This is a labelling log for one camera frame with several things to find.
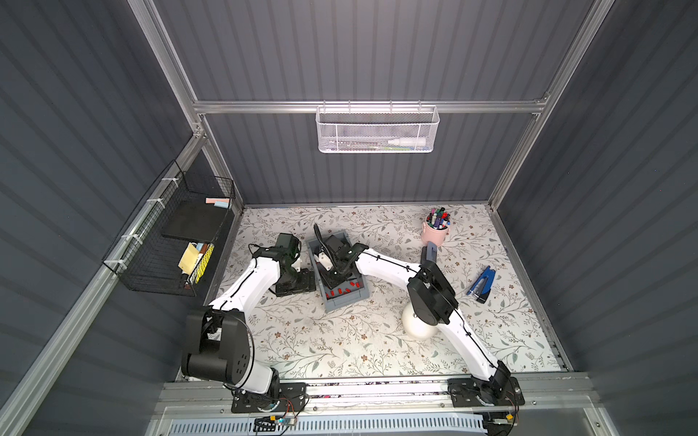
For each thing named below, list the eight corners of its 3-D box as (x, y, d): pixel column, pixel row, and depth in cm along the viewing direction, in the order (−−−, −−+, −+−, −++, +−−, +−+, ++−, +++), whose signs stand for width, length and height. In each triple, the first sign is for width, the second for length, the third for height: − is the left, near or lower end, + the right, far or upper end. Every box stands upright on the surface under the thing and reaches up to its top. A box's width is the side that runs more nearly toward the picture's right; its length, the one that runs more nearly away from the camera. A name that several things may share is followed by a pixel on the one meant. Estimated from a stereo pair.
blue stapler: (466, 294, 95) (468, 291, 93) (481, 267, 102) (484, 263, 100) (482, 304, 93) (485, 300, 91) (497, 275, 100) (500, 272, 98)
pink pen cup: (422, 248, 108) (429, 226, 98) (418, 230, 114) (425, 207, 104) (443, 248, 108) (452, 226, 97) (438, 230, 114) (446, 207, 104)
